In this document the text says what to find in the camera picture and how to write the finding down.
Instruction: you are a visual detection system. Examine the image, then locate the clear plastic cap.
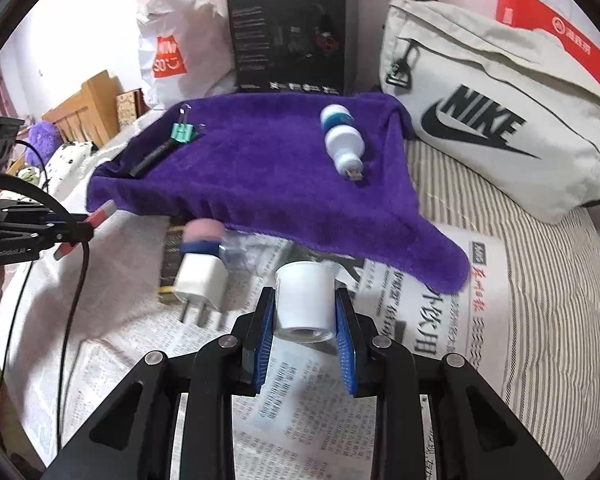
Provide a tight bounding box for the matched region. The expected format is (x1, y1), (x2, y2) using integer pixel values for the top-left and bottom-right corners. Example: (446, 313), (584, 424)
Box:
(220, 237), (253, 273)

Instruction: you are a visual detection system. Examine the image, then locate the small white usb device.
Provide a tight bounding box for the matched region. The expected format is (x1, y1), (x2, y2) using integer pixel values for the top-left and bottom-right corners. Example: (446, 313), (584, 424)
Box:
(332, 152), (366, 183)

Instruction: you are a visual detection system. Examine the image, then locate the white tape roll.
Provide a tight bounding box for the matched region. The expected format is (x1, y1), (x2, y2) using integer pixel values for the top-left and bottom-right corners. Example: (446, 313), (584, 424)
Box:
(272, 261), (337, 345)

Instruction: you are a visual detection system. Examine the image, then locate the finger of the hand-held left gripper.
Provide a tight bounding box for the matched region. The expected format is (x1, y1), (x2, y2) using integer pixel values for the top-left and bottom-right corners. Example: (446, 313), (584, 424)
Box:
(0, 222), (95, 252)
(0, 199), (90, 229)

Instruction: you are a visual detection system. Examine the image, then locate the purple towel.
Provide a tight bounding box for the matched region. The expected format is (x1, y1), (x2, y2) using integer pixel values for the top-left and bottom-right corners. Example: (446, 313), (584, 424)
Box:
(86, 91), (471, 295)

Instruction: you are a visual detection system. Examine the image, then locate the white spotted pillow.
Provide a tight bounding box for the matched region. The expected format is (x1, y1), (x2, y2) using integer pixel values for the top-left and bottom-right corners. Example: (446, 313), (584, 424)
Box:
(45, 140), (101, 196)

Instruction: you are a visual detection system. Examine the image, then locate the newspaper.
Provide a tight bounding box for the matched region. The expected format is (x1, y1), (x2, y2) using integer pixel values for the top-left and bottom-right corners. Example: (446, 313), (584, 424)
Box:
(80, 225), (511, 480)

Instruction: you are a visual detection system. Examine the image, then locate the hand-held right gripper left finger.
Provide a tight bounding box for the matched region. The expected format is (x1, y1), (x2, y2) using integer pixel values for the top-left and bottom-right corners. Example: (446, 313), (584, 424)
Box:
(40, 287), (277, 480)

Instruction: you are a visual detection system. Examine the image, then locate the grey waist bag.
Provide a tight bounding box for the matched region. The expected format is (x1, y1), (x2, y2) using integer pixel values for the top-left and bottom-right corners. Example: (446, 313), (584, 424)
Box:
(380, 0), (600, 225)

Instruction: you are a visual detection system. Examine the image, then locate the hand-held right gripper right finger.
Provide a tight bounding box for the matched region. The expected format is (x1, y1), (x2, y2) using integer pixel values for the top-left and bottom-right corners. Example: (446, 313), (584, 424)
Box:
(332, 285), (566, 480)

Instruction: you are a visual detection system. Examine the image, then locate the white charger plug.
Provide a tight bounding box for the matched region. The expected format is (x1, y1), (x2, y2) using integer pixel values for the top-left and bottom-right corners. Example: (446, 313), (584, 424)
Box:
(174, 255), (227, 328)

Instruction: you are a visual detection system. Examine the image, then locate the black gold tube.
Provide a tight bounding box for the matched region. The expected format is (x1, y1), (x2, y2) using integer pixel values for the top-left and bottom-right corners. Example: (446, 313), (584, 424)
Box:
(158, 225), (187, 306)

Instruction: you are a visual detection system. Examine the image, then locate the black headset box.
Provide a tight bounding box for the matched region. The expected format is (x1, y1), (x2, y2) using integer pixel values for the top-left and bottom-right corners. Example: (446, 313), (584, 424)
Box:
(226, 0), (359, 96)

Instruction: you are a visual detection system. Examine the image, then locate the red white paper bag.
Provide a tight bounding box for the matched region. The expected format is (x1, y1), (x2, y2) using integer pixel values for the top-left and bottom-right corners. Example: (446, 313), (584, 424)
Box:
(496, 0), (600, 92)

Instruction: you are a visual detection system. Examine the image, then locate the white blue bottle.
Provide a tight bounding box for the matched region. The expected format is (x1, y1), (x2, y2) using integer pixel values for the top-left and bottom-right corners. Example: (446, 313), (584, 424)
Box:
(320, 103), (366, 161)

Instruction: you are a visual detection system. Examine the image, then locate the brown patterned box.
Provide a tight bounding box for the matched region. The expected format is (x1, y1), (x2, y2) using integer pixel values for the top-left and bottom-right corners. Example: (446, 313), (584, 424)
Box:
(116, 89), (145, 128)

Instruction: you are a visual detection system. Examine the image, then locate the purple plush toy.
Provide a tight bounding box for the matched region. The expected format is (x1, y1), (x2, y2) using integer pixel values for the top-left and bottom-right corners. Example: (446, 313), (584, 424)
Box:
(22, 121), (61, 166)

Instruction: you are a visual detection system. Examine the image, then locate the pink highlighter pen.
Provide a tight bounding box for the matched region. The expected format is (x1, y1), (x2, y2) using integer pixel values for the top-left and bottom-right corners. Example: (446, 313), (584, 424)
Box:
(52, 200), (117, 261)

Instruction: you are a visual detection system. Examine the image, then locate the black marker pen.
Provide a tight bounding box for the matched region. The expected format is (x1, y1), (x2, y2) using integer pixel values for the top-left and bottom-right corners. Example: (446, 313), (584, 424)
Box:
(129, 140), (176, 178)

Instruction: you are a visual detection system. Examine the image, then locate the wooden headboard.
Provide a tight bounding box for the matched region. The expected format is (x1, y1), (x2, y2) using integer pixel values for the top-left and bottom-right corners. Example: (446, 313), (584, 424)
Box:
(42, 71), (123, 146)

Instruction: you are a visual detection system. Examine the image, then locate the pink blue eraser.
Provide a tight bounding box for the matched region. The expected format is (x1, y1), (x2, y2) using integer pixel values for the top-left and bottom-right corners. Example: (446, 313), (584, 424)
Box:
(180, 219), (226, 257)

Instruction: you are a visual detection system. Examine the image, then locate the green binder clip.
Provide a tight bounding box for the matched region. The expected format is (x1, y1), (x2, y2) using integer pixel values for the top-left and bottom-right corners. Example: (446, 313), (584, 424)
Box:
(169, 104), (203, 145)

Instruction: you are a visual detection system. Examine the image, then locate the white plastic shopping bag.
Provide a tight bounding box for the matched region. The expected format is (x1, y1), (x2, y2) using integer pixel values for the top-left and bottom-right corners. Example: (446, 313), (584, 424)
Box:
(135, 0), (238, 108)

